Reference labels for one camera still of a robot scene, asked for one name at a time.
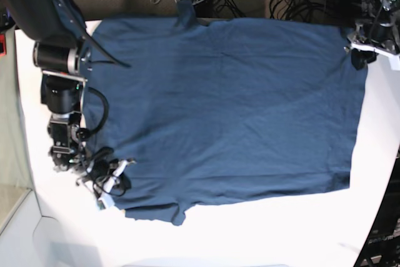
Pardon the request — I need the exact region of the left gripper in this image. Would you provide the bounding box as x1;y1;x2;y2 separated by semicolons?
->
344;0;399;61

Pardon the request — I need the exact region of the red black device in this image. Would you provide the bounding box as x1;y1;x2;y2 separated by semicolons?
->
0;34;7;57

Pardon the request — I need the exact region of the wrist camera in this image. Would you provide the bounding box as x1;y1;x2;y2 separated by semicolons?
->
389;56;400;71
96;194;115;210

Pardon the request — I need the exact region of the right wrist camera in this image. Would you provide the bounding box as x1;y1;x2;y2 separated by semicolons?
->
96;194;115;210

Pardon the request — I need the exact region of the dark blue t-shirt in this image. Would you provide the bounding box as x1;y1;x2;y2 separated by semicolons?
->
86;1;368;226

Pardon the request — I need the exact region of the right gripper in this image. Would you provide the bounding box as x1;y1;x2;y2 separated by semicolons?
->
47;113;137;199

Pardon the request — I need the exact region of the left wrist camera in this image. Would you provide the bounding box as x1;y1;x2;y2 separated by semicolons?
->
389;56;400;71

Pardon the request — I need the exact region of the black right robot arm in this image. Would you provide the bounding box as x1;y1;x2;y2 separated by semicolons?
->
1;0;133;201

